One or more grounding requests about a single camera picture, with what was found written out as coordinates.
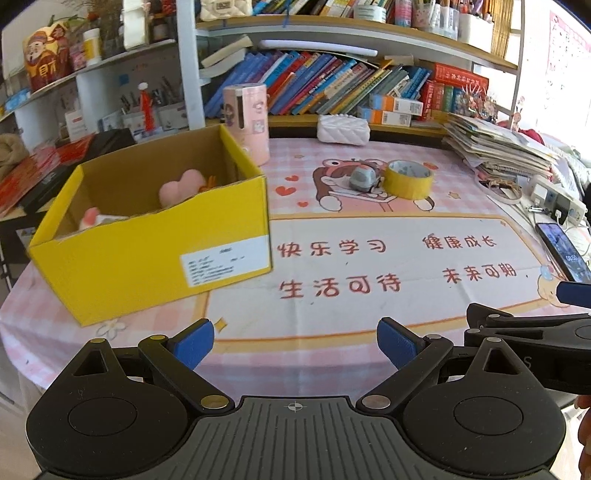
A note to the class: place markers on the thick red book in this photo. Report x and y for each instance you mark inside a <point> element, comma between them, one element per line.
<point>461,78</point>

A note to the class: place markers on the yellow tape roll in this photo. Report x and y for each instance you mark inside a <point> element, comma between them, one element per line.
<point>406,184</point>

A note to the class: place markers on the small orange toy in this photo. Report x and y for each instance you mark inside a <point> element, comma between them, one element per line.
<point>207,183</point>

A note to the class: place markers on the row of colourful books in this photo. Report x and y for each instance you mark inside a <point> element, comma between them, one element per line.
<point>323,83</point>

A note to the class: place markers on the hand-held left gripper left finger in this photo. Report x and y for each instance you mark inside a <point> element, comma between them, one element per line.
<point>196,344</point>

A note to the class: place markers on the white power strip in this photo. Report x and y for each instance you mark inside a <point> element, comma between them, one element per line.
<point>556,198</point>

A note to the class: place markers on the wall poster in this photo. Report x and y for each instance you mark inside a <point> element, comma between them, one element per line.
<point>570,69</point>

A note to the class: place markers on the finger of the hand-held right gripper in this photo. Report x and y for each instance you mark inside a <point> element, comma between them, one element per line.
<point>508,317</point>
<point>575,293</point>

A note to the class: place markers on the pink checked printed tablecloth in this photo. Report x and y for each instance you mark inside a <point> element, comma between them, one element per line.
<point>360,258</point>

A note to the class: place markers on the red fortune god figure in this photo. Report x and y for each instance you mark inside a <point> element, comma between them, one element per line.
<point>46,57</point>

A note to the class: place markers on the stack of papers and notebooks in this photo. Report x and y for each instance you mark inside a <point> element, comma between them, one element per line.
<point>498,145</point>

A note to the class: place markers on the yellow cardboard box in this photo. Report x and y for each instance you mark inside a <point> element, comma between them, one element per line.
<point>147,267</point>

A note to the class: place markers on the white bottle yellow label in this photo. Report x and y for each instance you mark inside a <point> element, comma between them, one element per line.
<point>92,46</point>

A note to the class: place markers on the white jar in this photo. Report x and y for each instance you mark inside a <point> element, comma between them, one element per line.
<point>370,13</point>

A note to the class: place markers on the pink cylinder box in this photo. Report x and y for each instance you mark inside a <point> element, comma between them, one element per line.
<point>249,120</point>

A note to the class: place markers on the wooden bookshelf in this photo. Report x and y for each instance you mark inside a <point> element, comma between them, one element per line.
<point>369,34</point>

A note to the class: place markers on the white corner shelf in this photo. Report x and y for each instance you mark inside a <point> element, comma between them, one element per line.
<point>92,87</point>

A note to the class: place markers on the small grey toy car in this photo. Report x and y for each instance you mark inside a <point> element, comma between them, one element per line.
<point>364,179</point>

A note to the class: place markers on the red tassel ornament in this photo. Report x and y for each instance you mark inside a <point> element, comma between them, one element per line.
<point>147,108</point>

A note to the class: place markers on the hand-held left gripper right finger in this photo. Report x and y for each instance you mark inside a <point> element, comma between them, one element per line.
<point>393,344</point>

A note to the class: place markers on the white quilted pouch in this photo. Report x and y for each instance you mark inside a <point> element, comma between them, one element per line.
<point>344,130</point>

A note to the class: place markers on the brown fluffy cloth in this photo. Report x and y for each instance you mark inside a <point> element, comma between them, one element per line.
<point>9,154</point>

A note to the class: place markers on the row of upper-shelf books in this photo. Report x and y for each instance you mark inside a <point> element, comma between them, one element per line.
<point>318,5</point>

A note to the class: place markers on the white pencil cup with pens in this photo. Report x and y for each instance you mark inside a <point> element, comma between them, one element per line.
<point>475,25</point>

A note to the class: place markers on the red paper packets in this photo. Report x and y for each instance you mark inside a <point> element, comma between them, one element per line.
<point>37,170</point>

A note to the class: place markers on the orange and white small box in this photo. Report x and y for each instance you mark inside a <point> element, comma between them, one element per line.
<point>397,105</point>
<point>385,117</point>

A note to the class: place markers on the black electric piano keyboard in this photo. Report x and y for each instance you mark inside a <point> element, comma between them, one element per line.
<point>92,152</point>

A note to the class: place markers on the white carton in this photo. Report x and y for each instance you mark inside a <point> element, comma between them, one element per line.
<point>135,23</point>

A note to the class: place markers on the white pen holder with pens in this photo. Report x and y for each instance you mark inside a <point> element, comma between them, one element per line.
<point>171,110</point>

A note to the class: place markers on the black smartphone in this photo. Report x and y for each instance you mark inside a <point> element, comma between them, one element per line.
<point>563,251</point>

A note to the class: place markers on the pink heart plush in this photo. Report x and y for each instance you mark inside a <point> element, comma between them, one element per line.
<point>180,189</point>

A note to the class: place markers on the pink and white plush toy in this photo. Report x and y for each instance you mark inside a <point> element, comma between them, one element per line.
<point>94,219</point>

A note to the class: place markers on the person's right hand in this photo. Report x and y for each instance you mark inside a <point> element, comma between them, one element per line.
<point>585,438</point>

